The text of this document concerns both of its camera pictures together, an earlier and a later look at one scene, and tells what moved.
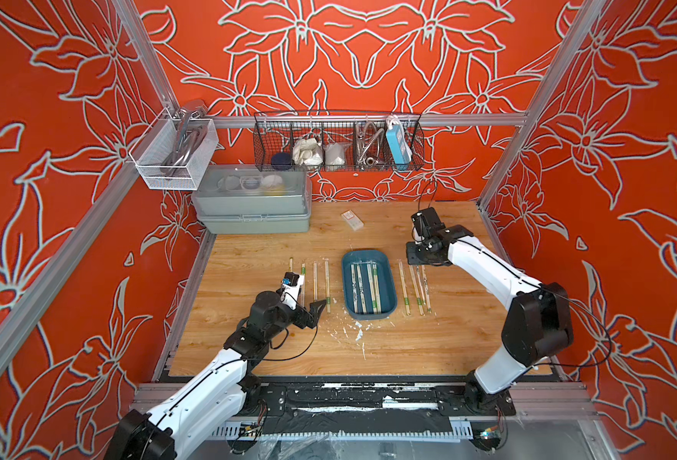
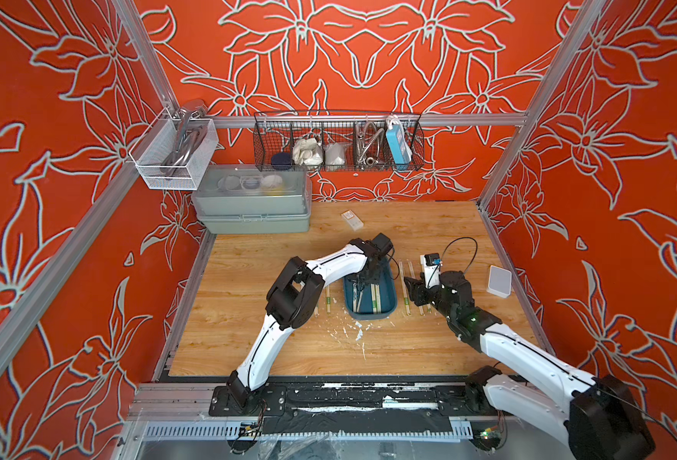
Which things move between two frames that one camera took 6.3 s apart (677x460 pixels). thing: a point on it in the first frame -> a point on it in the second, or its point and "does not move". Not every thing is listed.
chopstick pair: x=407 y=304 does not move
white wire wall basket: x=175 y=153 does not move
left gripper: x=312 y=316 -> x=375 y=280
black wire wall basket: x=330 y=142 does not move
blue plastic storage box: x=369 y=284 does not move
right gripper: x=410 y=257 -> x=417 y=288
